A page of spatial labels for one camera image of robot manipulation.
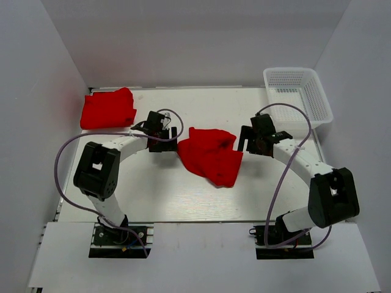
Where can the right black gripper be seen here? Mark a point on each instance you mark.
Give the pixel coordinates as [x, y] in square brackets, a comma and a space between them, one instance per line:
[250, 140]

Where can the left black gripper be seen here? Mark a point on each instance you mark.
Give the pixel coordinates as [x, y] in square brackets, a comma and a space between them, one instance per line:
[166, 138]

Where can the red t-shirt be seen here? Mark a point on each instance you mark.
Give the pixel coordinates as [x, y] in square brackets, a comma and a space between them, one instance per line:
[108, 110]
[209, 153]

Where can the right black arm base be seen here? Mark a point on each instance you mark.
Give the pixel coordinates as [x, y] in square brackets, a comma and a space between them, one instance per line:
[279, 243]

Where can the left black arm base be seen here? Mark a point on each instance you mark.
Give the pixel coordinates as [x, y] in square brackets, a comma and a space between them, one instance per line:
[109, 243]

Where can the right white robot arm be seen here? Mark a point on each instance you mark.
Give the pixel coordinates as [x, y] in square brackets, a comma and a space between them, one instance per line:
[332, 191]

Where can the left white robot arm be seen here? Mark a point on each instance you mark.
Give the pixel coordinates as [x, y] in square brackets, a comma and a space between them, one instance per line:
[97, 173]

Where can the white plastic basket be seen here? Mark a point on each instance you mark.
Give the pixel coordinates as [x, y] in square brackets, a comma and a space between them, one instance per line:
[300, 87]

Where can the folded red t-shirt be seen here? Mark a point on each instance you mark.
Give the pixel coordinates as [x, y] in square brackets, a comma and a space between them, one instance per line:
[108, 110]

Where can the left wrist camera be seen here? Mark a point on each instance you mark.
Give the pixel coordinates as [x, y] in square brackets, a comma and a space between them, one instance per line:
[166, 120]

